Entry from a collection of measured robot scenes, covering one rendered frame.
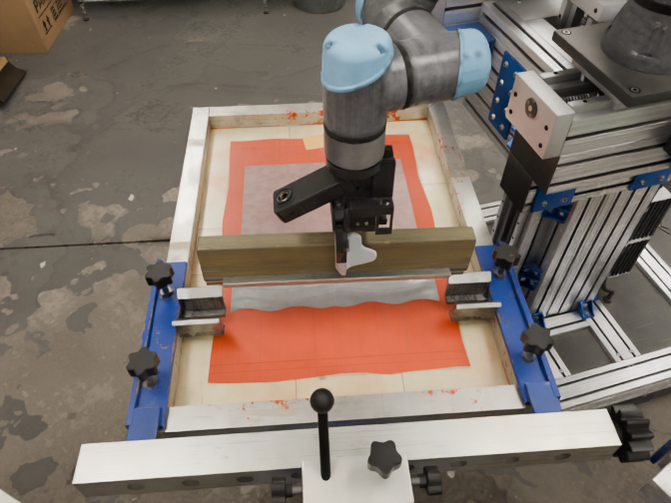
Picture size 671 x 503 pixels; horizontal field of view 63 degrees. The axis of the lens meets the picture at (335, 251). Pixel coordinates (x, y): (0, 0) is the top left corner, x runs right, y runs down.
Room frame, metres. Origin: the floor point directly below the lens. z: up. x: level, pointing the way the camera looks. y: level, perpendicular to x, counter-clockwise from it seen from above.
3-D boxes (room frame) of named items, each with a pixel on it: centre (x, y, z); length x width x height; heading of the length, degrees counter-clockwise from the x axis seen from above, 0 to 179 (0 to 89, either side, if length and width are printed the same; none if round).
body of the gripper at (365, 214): (0.55, -0.03, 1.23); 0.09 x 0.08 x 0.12; 94
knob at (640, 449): (0.31, -0.37, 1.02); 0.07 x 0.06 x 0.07; 4
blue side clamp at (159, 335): (0.47, 0.27, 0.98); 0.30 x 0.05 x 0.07; 4
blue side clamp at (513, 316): (0.51, -0.28, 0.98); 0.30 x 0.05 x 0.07; 4
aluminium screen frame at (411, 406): (0.73, 0.01, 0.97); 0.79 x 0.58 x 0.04; 4
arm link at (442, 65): (0.60, -0.11, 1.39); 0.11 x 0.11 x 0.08; 19
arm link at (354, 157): (0.55, -0.02, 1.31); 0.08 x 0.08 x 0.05
